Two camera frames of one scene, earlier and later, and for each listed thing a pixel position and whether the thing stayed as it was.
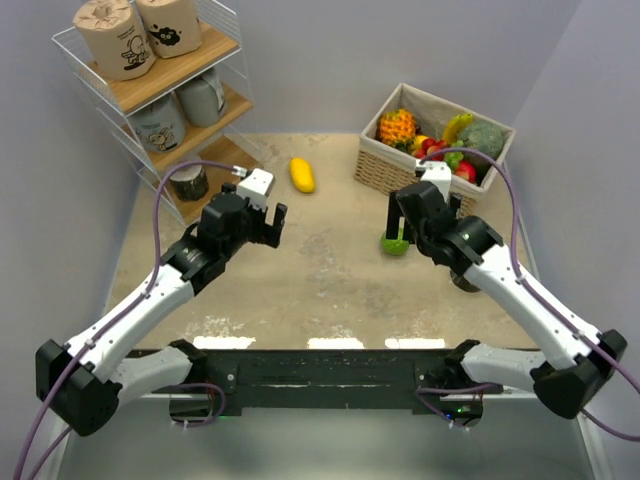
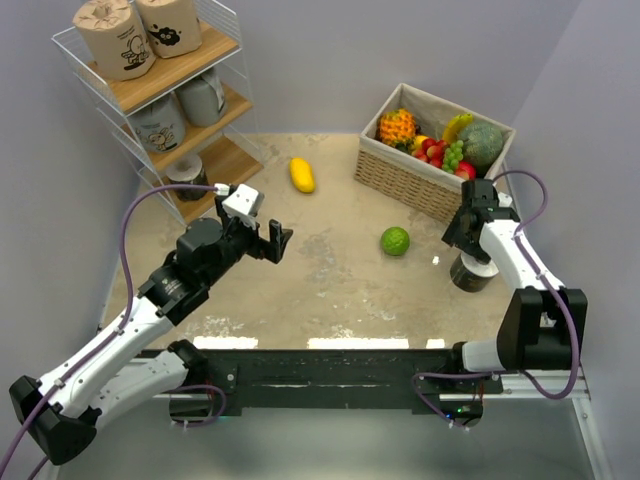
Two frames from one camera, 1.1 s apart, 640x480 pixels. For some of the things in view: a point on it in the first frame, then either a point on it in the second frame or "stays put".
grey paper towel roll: (160, 125) stays put
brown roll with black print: (172, 25) stays put
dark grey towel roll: (202, 100) stays put
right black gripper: (396, 212) → (454, 235)
